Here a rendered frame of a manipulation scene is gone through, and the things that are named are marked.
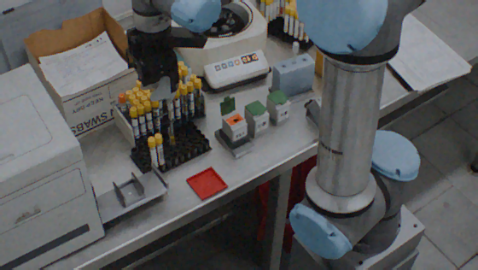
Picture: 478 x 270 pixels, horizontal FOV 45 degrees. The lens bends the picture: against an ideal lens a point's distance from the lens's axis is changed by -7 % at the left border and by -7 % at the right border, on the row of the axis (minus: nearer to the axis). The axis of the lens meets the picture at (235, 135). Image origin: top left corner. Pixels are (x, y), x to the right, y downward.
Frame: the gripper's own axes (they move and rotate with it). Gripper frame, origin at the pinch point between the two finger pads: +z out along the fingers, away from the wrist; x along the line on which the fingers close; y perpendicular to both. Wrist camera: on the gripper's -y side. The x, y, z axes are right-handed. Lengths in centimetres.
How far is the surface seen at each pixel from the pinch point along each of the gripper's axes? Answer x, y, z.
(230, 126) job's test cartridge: 6.7, -11.3, 10.6
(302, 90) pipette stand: 1.9, -36.9, 16.1
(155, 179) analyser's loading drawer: 7.9, 9.1, 13.9
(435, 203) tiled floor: 15, -109, 106
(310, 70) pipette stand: 2.1, -38.6, 10.0
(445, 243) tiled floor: 32, -98, 106
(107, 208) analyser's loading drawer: 9.1, 22.0, 13.8
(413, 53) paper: 7, -75, 16
